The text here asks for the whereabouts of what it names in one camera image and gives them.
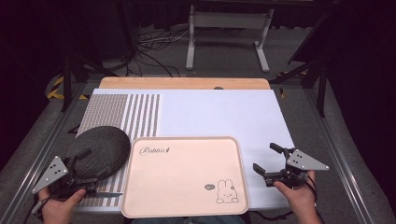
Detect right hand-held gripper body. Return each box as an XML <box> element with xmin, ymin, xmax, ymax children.
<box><xmin>263</xmin><ymin>147</ymin><xmax>331</xmax><ymax>189</ymax></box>

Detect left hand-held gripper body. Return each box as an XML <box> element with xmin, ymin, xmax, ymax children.
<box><xmin>31</xmin><ymin>156</ymin><xmax>98</xmax><ymax>201</ymax></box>

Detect person's left hand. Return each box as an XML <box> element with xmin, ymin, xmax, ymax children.
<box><xmin>37</xmin><ymin>187</ymin><xmax>88</xmax><ymax>224</ymax></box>

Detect person's right hand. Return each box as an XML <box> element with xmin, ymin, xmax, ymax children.
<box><xmin>273</xmin><ymin>171</ymin><xmax>322</xmax><ymax>224</ymax></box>

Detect grey white striped placemat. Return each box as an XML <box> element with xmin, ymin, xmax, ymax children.
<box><xmin>74</xmin><ymin>92</ymin><xmax>162</xmax><ymax>208</ymax></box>

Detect white table mat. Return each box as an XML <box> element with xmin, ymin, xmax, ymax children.
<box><xmin>74</xmin><ymin>88</ymin><xmax>295</xmax><ymax>213</ymax></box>

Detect black tripod stand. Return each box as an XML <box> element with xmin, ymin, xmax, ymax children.
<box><xmin>270</xmin><ymin>12</ymin><xmax>332</xmax><ymax>119</ymax></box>
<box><xmin>60</xmin><ymin>51</ymin><xmax>120</xmax><ymax>114</ymax></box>

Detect pink tray with rabbit print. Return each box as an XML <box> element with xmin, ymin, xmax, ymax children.
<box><xmin>120</xmin><ymin>135</ymin><xmax>251</xmax><ymax>219</ymax></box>

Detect white metal stand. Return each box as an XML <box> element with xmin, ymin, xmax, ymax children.
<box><xmin>185</xmin><ymin>4</ymin><xmax>276</xmax><ymax>74</ymax></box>

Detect aluminium floor rail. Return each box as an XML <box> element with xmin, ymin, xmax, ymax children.
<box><xmin>0</xmin><ymin>81</ymin><xmax>95</xmax><ymax>224</ymax></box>
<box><xmin>304</xmin><ymin>89</ymin><xmax>375</xmax><ymax>224</ymax></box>

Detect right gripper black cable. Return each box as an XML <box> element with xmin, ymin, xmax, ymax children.
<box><xmin>305</xmin><ymin>173</ymin><xmax>325</xmax><ymax>224</ymax></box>

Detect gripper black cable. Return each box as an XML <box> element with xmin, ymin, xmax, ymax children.
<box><xmin>305</xmin><ymin>173</ymin><xmax>325</xmax><ymax>224</ymax></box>
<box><xmin>22</xmin><ymin>197</ymin><xmax>51</xmax><ymax>224</ymax></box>

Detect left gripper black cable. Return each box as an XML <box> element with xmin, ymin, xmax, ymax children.
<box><xmin>22</xmin><ymin>197</ymin><xmax>51</xmax><ymax>224</ymax></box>

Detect black cable under table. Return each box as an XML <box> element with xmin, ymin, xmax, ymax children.
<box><xmin>248</xmin><ymin>210</ymin><xmax>295</xmax><ymax>221</ymax></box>

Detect tangle of black floor cables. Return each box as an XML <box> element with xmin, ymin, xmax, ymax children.
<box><xmin>123</xmin><ymin>25</ymin><xmax>191</xmax><ymax>78</ymax></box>

